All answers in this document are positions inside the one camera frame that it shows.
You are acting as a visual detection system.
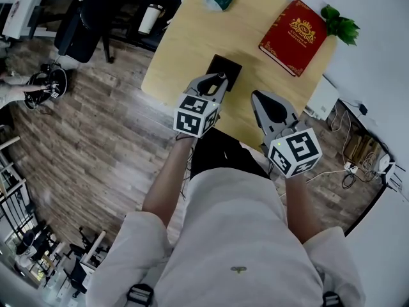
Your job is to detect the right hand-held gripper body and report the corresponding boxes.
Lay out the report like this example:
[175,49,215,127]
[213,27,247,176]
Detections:
[251,90,323,180]

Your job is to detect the green leafy plant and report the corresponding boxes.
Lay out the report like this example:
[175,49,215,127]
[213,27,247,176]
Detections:
[320,4,361,47]

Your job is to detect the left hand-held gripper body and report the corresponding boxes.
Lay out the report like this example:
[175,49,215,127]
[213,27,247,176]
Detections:
[173,73,229,139]

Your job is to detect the person's black trousers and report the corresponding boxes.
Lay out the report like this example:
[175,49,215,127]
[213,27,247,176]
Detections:
[189,127,272,182]

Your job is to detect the person's right forearm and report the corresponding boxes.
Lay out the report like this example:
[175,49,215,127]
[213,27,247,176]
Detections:
[282,170,324,245]

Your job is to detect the person's left forearm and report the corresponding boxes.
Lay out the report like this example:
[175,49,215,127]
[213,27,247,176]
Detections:
[141,135,197,228]

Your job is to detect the white travel cup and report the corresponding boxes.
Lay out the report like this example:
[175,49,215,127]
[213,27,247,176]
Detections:
[137,3,166,36]

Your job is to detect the white router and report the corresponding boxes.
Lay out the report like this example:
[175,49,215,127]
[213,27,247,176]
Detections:
[378,153,397,185]

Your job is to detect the black equipment bundle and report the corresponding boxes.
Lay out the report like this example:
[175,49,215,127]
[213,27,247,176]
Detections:
[24,63,70,111]

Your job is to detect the black metal railing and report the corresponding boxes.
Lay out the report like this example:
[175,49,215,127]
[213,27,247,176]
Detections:
[0,183,36,238]

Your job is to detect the white cable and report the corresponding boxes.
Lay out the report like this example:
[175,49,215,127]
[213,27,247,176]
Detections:
[278,169,349,199]

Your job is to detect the brown cardboard box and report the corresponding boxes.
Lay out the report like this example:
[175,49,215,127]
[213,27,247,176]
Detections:
[343,129,383,163]

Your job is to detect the white box appliance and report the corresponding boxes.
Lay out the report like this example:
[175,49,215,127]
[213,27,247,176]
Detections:
[303,75,341,122]

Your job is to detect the person's white shirt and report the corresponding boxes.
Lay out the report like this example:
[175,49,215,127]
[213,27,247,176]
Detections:
[85,167,366,307]

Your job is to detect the red hardcover book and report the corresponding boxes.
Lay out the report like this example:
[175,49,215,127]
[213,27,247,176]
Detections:
[258,0,328,78]

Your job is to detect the black office chair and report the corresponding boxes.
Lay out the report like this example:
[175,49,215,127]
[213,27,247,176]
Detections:
[53,0,135,65]

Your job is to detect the black square pen holder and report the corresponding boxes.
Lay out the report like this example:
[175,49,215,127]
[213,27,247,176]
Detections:
[206,54,243,93]

